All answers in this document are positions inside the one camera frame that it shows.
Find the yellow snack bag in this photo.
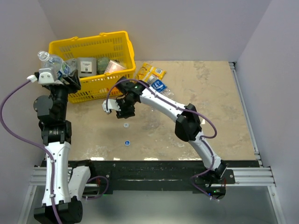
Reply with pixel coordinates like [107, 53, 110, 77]
[135, 63, 166, 82]

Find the grey box with label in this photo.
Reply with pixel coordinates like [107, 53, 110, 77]
[77, 57, 97, 77]

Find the clear bottle white green label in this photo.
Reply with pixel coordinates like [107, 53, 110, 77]
[37, 51, 71, 78]

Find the aluminium rail frame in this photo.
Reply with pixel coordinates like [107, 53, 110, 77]
[17, 62, 287, 224]

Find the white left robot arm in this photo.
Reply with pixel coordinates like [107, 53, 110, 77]
[33, 68, 97, 224]

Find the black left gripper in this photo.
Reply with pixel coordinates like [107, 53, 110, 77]
[49, 69, 81, 120]

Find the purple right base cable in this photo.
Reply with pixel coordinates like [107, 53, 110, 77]
[190, 174, 228, 202]

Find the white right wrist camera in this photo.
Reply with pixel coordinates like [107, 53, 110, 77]
[102, 99, 121, 114]

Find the orange item in basket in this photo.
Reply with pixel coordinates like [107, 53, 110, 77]
[106, 87, 118, 94]

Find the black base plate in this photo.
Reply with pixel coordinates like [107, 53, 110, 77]
[68, 160, 235, 200]

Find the clear bottle blue label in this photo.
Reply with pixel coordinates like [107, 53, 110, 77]
[147, 75, 174, 98]

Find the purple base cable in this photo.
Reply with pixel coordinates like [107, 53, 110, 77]
[78, 176, 110, 201]
[190, 174, 228, 202]

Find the grey pouch in basket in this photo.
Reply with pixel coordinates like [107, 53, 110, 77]
[65, 58, 78, 74]

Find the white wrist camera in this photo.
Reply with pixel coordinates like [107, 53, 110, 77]
[27, 68, 58, 85]
[102, 99, 121, 114]

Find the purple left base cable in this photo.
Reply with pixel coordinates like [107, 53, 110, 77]
[78, 176, 110, 201]

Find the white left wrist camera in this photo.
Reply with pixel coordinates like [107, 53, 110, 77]
[27, 68, 58, 85]

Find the yellow plastic shopping basket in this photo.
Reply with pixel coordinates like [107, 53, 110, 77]
[49, 31, 136, 103]

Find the blue white bottle cap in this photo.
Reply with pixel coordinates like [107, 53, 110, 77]
[124, 140, 130, 146]

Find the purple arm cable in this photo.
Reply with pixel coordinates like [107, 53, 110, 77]
[0, 80, 63, 224]
[104, 78, 218, 182]

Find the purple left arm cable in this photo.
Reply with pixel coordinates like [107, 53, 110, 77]
[0, 80, 63, 224]

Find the pink packet in basket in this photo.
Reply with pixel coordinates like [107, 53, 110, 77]
[104, 60, 126, 74]

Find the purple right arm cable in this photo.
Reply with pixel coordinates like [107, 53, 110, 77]
[104, 78, 218, 182]

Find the green round item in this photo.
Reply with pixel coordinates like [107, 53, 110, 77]
[96, 57, 110, 75]

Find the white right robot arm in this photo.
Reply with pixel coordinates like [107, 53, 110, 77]
[115, 77, 227, 183]

